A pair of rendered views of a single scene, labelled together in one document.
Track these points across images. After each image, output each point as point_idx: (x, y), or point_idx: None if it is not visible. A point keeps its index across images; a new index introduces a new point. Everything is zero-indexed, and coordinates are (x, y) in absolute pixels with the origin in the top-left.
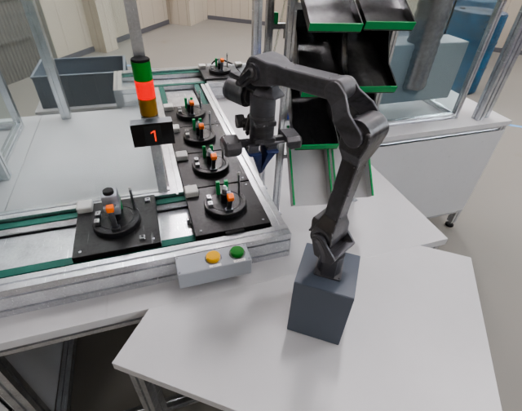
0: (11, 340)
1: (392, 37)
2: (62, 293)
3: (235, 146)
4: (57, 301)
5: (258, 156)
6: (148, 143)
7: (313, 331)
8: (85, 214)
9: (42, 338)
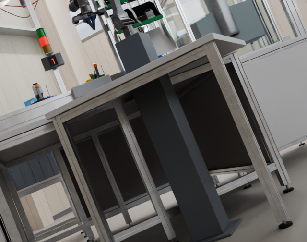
0: None
1: None
2: (19, 120)
3: (76, 16)
4: (17, 127)
5: (88, 18)
6: (51, 66)
7: None
8: None
9: (12, 135)
